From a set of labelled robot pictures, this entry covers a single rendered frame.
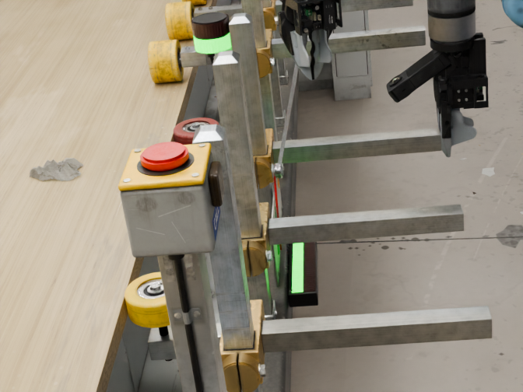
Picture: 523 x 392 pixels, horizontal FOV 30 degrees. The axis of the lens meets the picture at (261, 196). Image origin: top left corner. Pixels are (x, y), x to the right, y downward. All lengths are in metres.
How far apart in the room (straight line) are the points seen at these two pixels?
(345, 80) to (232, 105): 2.74
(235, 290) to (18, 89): 0.97
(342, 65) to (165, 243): 3.25
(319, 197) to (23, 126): 1.68
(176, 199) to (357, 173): 2.69
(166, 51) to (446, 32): 0.56
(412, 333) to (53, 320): 0.45
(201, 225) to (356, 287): 2.06
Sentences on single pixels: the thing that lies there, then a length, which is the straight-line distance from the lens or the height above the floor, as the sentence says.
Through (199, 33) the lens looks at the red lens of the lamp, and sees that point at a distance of 1.55.
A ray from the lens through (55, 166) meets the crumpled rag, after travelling 1.60.
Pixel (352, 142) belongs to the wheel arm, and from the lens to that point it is 1.66.
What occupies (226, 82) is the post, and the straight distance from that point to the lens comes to 1.31.
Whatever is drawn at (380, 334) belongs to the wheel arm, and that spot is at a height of 0.82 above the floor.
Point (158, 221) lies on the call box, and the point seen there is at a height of 1.19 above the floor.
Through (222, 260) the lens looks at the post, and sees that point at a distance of 1.14.
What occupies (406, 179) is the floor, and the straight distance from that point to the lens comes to 3.41.
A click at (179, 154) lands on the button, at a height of 1.23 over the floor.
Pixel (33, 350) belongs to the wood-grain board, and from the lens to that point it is 1.19.
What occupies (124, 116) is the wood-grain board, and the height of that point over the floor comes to 0.90.
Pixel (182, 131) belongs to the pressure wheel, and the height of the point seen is 0.91.
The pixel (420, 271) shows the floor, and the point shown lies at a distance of 2.90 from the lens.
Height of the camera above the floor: 1.56
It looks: 28 degrees down
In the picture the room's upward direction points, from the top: 7 degrees counter-clockwise
